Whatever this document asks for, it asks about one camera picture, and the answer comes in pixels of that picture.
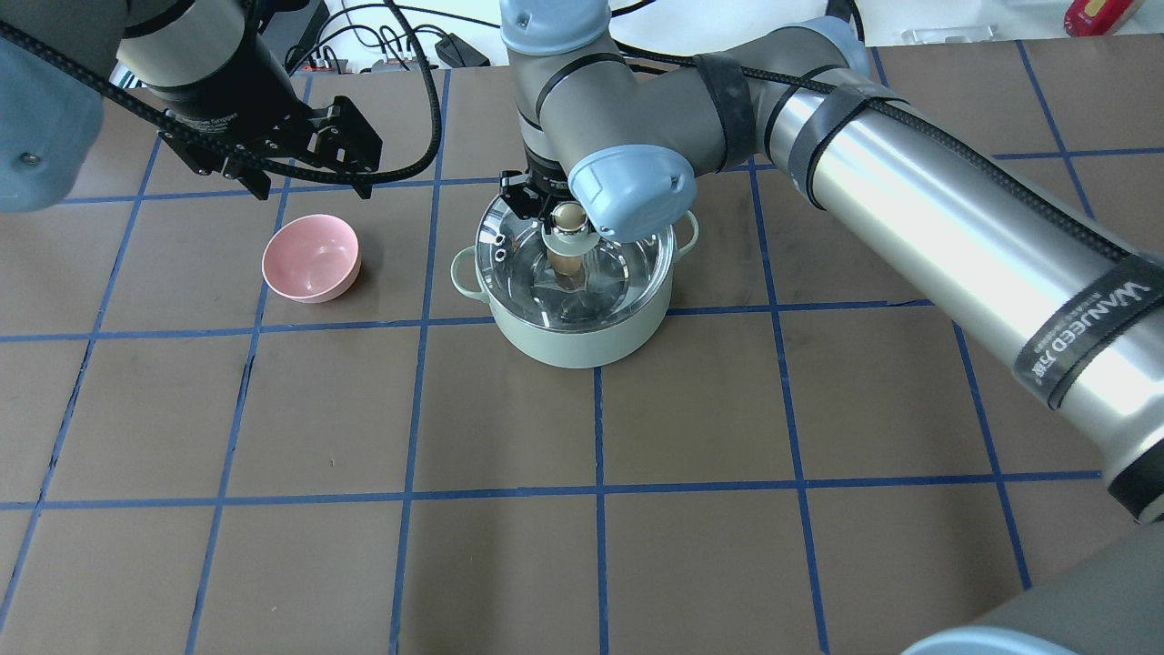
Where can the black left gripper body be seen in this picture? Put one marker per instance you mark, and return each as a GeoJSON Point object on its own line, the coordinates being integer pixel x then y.
{"type": "Point", "coordinates": [211, 91]}

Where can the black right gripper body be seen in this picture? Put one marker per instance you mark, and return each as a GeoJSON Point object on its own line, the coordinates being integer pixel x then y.
{"type": "Point", "coordinates": [519, 193]}

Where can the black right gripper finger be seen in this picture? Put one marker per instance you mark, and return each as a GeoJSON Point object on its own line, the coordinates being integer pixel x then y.
{"type": "Point", "coordinates": [546, 220]}

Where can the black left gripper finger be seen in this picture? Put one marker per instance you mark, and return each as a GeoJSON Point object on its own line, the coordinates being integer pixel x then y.
{"type": "Point", "coordinates": [362, 177]}
{"type": "Point", "coordinates": [247, 170]}

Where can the beige egg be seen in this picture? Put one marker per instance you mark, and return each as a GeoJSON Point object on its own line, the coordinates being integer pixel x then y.
{"type": "Point", "coordinates": [566, 266]}

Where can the glass pot lid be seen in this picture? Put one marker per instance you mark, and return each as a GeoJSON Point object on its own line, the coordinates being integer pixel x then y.
{"type": "Point", "coordinates": [567, 281]}

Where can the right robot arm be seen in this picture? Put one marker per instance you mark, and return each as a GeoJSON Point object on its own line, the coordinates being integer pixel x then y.
{"type": "Point", "coordinates": [1073, 310]}

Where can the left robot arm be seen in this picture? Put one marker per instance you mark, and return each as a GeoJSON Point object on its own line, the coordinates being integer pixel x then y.
{"type": "Point", "coordinates": [207, 64]}

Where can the pale green cooking pot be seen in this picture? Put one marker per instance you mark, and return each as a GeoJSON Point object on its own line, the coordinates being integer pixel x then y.
{"type": "Point", "coordinates": [573, 350]}

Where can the pink bowl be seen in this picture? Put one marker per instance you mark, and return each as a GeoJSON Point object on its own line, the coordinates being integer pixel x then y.
{"type": "Point", "coordinates": [313, 259]}

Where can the black power adapter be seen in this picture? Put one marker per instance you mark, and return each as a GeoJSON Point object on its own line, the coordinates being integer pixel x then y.
{"type": "Point", "coordinates": [457, 53]}

